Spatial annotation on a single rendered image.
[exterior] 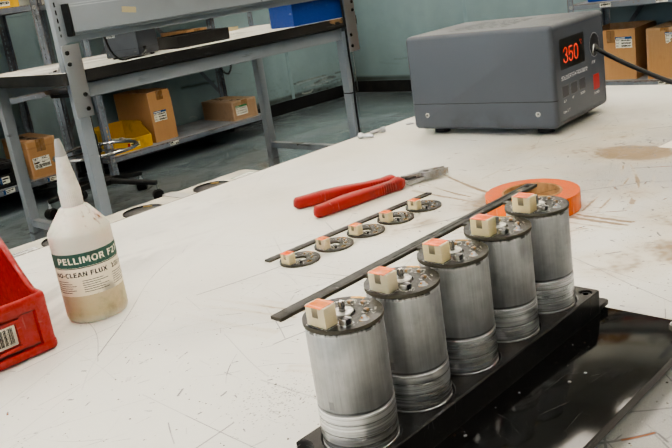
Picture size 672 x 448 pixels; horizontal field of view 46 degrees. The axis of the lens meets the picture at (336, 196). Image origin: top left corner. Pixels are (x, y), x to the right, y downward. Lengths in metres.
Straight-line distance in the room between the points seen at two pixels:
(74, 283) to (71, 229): 0.03
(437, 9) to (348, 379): 5.75
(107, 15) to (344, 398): 2.55
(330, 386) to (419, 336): 0.03
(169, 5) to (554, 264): 2.62
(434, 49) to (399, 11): 5.42
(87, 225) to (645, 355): 0.28
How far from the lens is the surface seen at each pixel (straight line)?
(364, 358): 0.24
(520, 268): 0.30
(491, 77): 0.74
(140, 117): 4.93
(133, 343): 0.42
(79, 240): 0.44
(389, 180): 0.60
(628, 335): 0.33
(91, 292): 0.45
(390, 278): 0.25
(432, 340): 0.26
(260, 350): 0.38
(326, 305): 0.23
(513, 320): 0.30
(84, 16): 2.72
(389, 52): 6.30
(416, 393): 0.27
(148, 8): 2.84
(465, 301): 0.28
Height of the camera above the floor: 0.91
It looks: 15 degrees down
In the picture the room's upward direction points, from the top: 9 degrees counter-clockwise
